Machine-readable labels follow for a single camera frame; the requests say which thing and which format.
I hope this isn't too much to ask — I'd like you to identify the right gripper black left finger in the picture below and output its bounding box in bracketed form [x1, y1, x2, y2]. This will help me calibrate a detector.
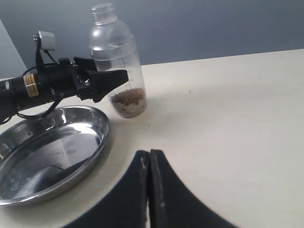
[65, 151, 150, 228]

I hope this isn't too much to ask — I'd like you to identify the clear plastic shaker bottle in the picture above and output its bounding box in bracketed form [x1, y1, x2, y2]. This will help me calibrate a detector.
[89, 3, 147, 118]

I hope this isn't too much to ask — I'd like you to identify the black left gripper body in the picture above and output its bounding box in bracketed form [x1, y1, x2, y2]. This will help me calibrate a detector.
[36, 58, 92, 101]

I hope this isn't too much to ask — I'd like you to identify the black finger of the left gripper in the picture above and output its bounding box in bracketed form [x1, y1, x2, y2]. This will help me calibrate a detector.
[88, 69, 129, 103]
[73, 57, 97, 71]

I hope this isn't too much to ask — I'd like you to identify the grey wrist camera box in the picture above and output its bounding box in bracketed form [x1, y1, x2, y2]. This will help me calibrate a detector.
[38, 31, 56, 51]

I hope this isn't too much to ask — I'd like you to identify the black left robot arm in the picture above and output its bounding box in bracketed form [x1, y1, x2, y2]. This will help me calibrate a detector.
[0, 57, 129, 124]

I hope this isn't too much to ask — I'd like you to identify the black camera cable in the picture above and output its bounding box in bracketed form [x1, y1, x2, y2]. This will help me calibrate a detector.
[14, 49, 62, 121]

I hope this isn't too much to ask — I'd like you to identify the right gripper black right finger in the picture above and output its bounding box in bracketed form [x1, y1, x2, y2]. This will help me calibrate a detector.
[149, 150, 236, 228]

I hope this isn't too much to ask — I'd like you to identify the round stainless steel dish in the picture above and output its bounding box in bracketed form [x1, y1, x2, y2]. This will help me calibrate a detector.
[0, 105, 111, 207]

